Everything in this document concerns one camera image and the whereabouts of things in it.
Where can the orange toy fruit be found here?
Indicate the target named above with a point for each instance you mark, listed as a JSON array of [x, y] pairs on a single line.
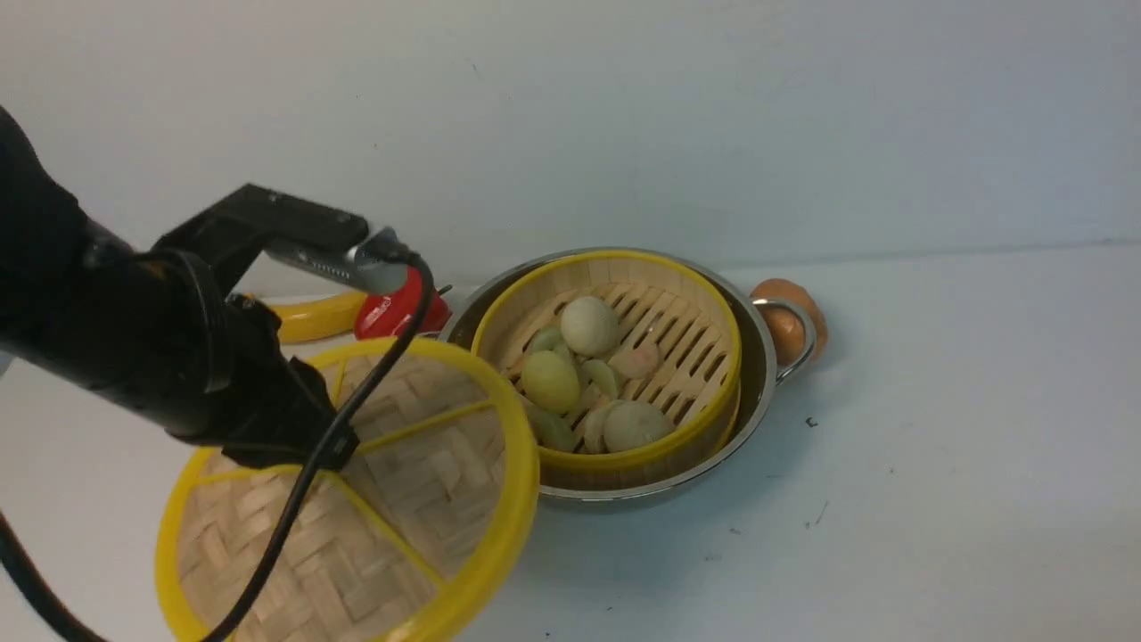
[[787, 329]]

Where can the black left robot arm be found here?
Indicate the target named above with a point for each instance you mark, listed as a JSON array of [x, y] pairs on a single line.
[[163, 333]]

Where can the yellow bamboo steamer lid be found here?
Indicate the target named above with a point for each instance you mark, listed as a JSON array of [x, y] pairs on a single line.
[[408, 542]]

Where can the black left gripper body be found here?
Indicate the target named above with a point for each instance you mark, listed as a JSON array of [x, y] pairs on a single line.
[[226, 383]]

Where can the white toy dumpling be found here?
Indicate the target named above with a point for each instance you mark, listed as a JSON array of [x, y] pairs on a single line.
[[634, 424]]

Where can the small green toy dumpling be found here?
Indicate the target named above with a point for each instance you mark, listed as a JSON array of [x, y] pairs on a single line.
[[548, 338]]

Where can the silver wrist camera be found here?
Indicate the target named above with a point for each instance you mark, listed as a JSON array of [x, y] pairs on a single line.
[[377, 266]]

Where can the white toy egg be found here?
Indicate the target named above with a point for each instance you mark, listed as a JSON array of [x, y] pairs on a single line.
[[589, 326]]

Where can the red toy bell pepper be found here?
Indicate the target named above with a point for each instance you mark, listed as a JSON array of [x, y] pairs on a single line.
[[389, 315]]

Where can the stainless steel pot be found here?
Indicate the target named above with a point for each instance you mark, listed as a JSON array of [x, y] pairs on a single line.
[[759, 378]]

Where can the yellow bamboo steamer basket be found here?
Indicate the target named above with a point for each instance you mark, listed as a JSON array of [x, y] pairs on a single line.
[[660, 304]]

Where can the pink toy dumpling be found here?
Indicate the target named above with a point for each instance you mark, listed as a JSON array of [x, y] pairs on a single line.
[[636, 363]]

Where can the yellow toy banana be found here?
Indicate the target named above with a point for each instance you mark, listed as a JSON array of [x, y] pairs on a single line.
[[317, 320]]

